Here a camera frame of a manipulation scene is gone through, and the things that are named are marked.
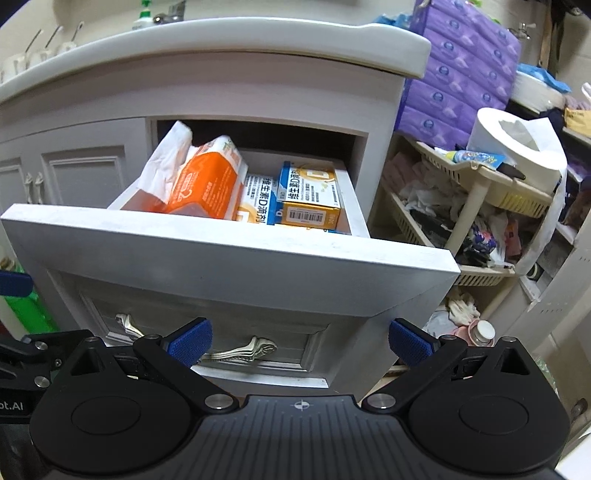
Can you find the white soap bottle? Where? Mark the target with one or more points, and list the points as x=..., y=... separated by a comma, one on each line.
x=144, y=18

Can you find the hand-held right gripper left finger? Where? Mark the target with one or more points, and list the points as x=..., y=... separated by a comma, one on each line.
x=189, y=341

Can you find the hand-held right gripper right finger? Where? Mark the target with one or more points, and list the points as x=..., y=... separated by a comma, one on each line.
x=411, y=344

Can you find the blue cloth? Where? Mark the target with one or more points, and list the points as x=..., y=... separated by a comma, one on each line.
x=542, y=76

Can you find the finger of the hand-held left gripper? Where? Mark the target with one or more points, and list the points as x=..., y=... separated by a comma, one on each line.
x=37, y=353
x=14, y=282

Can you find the white drawer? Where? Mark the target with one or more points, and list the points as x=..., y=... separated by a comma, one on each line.
x=231, y=258

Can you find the chrome faucet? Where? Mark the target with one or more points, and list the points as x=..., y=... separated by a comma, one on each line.
x=173, y=11

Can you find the beige plastic storage rack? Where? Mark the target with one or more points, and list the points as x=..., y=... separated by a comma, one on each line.
x=471, y=203

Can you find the orange tissue pack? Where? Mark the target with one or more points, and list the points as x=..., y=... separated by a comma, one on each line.
x=203, y=184

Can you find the purple tissue multipack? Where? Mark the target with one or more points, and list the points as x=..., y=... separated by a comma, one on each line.
x=457, y=69

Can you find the large white orange medicine box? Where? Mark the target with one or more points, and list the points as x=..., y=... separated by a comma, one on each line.
x=253, y=201

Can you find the pink bottle white cap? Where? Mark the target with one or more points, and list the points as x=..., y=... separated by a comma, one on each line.
x=485, y=330

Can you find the white vanity cabinet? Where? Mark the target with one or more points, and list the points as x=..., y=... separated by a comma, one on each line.
x=231, y=101

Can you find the white cup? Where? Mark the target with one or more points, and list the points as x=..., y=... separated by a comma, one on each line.
x=39, y=56
x=68, y=47
x=14, y=64

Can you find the blue printed tube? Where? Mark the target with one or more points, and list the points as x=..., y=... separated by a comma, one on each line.
x=475, y=157

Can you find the green bottle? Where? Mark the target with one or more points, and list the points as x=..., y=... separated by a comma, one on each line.
x=23, y=314

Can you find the white sink basin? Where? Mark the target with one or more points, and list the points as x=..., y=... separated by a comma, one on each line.
x=231, y=50

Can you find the blue plastic bag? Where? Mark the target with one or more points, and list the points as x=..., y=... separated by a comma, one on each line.
x=397, y=19

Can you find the white toilet paper roll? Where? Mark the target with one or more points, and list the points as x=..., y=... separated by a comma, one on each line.
x=489, y=134

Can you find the white plastic basket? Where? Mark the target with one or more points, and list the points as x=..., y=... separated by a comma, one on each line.
x=554, y=304

